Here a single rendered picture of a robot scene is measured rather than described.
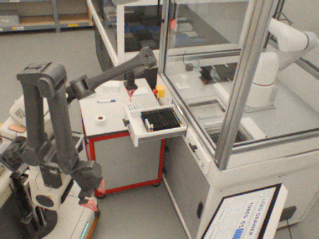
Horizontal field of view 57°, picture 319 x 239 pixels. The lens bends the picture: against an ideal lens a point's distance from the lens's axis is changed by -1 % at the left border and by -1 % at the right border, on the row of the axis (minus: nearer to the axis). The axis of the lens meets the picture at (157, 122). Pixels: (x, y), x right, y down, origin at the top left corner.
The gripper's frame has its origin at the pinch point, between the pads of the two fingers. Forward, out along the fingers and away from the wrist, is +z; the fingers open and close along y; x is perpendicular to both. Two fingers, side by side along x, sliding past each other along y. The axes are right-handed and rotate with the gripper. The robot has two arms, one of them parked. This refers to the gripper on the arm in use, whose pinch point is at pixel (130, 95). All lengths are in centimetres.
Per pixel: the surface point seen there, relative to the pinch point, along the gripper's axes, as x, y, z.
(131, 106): -2.9, 4.6, 13.0
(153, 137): 2.0, -38.7, 7.0
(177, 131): -13.7, -41.4, 5.7
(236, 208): 3, -111, -11
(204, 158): -12, -71, 2
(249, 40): -11, -82, -70
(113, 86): 0.2, 32.0, 10.5
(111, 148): 19.0, -9.9, 33.9
